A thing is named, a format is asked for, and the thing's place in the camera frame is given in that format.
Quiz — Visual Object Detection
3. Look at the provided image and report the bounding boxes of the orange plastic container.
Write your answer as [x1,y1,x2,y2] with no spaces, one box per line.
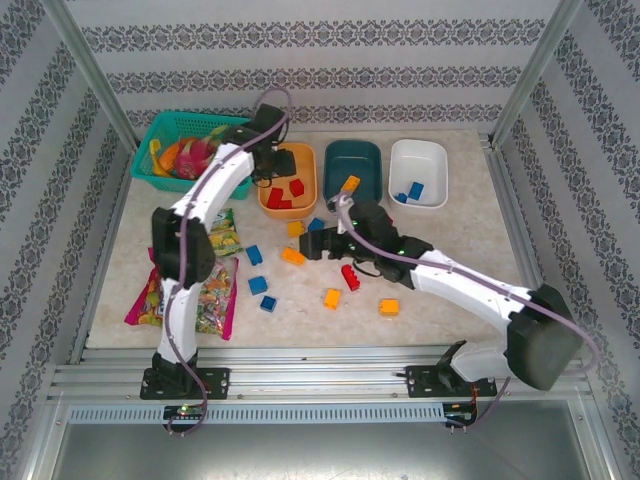
[257,142,320,220]

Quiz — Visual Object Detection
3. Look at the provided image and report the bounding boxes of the small green candy bag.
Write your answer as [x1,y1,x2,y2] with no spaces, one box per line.
[207,208,246,259]

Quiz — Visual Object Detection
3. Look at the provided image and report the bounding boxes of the pink toy dragon fruit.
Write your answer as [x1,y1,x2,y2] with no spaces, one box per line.
[172,125,229,180]

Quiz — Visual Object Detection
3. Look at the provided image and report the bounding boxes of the dark teal plastic container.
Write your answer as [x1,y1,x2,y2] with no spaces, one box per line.
[323,139,384,211]

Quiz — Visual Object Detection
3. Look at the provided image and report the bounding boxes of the white plastic container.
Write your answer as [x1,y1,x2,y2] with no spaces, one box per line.
[388,138,449,209]

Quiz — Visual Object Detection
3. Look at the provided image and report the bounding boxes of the orange toy fruit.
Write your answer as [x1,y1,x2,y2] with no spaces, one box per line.
[158,142,181,170]

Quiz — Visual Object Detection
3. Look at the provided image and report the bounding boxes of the teal plastic mesh basket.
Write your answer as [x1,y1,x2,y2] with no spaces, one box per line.
[129,110,256,201]

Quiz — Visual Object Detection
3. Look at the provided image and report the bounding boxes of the large colourful fruit candy bag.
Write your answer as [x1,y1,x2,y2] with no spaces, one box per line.
[123,247,240,341]

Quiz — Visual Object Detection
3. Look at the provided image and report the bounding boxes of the right small circuit board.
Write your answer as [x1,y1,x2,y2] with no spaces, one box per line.
[446,403,479,426]

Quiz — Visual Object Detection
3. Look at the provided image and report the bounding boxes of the small circuit board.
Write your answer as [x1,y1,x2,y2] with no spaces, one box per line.
[446,403,479,426]
[163,404,206,420]

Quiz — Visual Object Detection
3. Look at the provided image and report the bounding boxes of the left small circuit board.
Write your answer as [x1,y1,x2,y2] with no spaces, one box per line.
[163,404,206,420]

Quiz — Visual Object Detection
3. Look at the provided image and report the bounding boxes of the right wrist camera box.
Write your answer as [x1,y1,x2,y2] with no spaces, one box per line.
[327,190,357,214]

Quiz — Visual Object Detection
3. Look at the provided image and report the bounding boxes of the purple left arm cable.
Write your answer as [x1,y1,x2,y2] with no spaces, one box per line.
[159,88,294,439]

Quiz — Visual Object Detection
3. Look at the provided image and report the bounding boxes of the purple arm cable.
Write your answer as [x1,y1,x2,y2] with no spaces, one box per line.
[334,193,600,434]
[159,88,294,439]

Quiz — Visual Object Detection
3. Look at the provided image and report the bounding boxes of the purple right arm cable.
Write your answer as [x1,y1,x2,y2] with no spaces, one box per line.
[334,193,600,434]

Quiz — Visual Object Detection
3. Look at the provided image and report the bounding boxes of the aluminium mounting rail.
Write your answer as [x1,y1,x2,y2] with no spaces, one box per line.
[47,344,596,401]

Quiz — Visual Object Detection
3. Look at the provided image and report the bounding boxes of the right aluminium side rail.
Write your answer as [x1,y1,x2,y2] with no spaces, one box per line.
[484,142,569,361]

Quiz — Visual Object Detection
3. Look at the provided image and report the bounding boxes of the aluminium side rail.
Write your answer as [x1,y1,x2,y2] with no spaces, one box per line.
[484,142,569,361]
[67,144,139,364]

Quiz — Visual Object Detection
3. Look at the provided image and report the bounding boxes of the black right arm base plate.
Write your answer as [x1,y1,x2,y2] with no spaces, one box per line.
[405,364,499,399]

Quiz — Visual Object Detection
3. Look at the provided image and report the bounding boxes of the white slotted cable duct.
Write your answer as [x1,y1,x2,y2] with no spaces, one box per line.
[67,403,446,425]

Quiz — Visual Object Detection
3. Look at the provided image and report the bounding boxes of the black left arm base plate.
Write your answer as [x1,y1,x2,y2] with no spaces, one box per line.
[139,367,231,401]

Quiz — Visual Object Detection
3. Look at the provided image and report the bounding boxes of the left aluminium side rail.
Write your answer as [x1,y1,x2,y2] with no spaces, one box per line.
[67,144,139,364]

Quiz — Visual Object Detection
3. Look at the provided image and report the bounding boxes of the left aluminium frame post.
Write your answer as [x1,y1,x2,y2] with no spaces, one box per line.
[39,0,141,149]

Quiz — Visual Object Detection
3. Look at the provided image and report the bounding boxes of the aluminium frame post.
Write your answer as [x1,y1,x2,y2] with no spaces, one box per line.
[39,0,141,149]
[489,0,584,146]

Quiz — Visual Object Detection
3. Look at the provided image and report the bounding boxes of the right aluminium frame post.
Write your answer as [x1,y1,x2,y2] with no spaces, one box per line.
[489,0,584,146]

